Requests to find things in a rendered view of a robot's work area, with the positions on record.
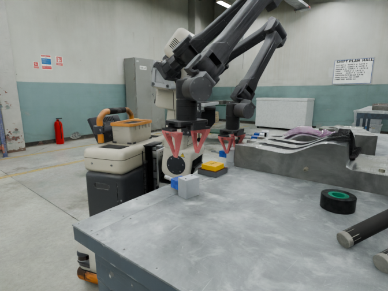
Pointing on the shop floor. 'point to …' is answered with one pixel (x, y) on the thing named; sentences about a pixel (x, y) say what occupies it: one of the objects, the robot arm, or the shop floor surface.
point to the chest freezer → (284, 112)
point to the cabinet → (142, 92)
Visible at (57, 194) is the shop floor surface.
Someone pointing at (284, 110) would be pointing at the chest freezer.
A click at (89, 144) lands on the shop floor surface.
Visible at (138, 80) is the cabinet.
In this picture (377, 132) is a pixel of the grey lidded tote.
